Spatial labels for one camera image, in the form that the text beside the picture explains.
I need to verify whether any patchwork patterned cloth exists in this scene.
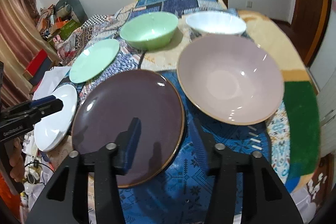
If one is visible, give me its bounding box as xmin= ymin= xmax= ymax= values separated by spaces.
xmin=23 ymin=0 xmax=292 ymax=224

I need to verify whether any pink bowl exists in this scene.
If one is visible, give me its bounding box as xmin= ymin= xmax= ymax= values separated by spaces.
xmin=177 ymin=35 xmax=284 ymax=125

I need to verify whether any white paper sheet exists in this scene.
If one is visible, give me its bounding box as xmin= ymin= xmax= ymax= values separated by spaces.
xmin=33 ymin=66 xmax=71 ymax=100

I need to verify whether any wall power socket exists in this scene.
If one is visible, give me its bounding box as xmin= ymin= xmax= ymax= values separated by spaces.
xmin=247 ymin=1 xmax=253 ymax=8

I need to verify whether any white patterned bowl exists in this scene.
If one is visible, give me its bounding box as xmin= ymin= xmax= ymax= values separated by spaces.
xmin=186 ymin=11 xmax=247 ymax=35

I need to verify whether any mint green bowl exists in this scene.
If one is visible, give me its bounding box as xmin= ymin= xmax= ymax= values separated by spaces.
xmin=120 ymin=11 xmax=179 ymax=51

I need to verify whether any green gift bag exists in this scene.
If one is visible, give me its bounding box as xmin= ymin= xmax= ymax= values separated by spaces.
xmin=49 ymin=19 xmax=81 ymax=40

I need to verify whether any mint green plate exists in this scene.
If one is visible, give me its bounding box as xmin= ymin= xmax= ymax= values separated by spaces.
xmin=69 ymin=39 xmax=120 ymax=84

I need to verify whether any person's left hand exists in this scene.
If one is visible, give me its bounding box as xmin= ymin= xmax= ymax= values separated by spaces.
xmin=9 ymin=138 xmax=25 ymax=182

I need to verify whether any brown wooden door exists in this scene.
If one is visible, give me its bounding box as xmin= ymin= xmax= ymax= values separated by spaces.
xmin=291 ymin=0 xmax=331 ymax=67

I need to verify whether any striped brown curtain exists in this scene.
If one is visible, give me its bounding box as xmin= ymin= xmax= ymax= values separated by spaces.
xmin=0 ymin=0 xmax=58 ymax=108

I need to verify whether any dark purple plate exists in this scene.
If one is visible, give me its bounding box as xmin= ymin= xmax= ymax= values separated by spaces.
xmin=71 ymin=69 xmax=185 ymax=188

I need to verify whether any white plate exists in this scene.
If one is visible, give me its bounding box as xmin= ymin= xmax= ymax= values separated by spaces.
xmin=34 ymin=85 xmax=77 ymax=152

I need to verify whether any red box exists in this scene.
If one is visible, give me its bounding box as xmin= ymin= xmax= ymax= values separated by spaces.
xmin=23 ymin=49 xmax=48 ymax=80

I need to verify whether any yellow green plush blanket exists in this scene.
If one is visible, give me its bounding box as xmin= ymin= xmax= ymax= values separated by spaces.
xmin=238 ymin=10 xmax=320 ymax=192

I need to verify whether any pink toy rabbit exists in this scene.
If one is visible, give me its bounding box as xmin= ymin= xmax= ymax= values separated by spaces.
xmin=53 ymin=35 xmax=64 ymax=50

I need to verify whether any grey neck pillow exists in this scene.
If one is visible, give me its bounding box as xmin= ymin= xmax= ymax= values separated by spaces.
xmin=55 ymin=0 xmax=88 ymax=24

